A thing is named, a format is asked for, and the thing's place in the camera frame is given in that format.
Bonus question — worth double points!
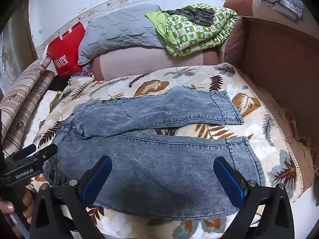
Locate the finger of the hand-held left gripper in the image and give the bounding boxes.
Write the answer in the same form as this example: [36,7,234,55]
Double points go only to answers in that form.
[34,143,58,162]
[12,144,37,160]

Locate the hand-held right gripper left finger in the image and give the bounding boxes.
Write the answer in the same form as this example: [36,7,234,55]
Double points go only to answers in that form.
[30,156,112,239]

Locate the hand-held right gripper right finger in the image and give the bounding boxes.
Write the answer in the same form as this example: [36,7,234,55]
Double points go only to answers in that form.
[214,156,294,239]

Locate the blue denim pants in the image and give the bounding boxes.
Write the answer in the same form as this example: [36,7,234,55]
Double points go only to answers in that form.
[48,87,266,221]

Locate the person's left hand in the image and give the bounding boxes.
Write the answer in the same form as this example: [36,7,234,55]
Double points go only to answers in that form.
[0,191,34,226]

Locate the striped floral roll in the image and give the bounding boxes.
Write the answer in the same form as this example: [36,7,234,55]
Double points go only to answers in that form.
[5,70,56,155]
[0,55,53,120]

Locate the leaf print blanket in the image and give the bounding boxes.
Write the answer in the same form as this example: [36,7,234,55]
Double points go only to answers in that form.
[25,63,306,239]

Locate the red shopping bag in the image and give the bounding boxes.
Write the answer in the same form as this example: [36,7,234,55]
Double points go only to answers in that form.
[46,22,86,77]

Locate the brown pink sofa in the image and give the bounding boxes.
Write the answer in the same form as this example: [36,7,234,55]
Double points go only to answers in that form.
[92,0,319,205]

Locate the grey quilted pillow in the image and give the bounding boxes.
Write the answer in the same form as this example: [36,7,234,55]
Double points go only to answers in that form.
[78,4,166,65]

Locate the green patterned cloth bag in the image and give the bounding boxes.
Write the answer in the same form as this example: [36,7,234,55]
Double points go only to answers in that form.
[145,3,238,57]

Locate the dark green garment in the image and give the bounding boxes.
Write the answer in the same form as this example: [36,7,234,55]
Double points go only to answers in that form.
[166,6,215,26]

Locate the grey striped cloth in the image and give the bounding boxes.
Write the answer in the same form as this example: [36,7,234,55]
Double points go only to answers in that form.
[259,0,304,20]

